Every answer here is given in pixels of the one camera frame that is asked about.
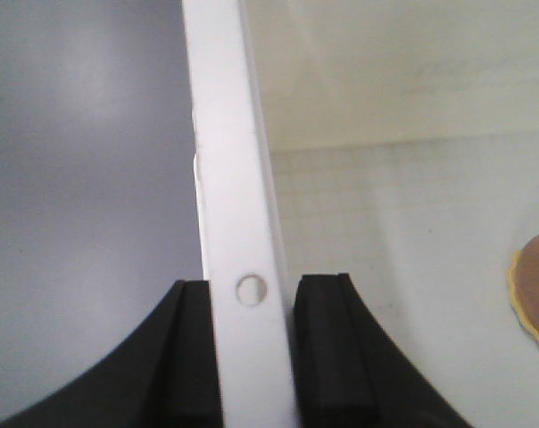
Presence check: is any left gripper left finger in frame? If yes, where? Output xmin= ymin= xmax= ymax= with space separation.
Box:
xmin=0 ymin=280 xmax=224 ymax=427

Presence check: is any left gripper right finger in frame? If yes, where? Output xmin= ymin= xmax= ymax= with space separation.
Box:
xmin=294 ymin=274 xmax=468 ymax=427

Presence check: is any pink plush football toy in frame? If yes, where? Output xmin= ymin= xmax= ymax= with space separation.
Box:
xmin=507 ymin=234 xmax=539 ymax=344

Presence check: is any white plastic tote crate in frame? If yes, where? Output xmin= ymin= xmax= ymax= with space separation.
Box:
xmin=182 ymin=1 xmax=539 ymax=427

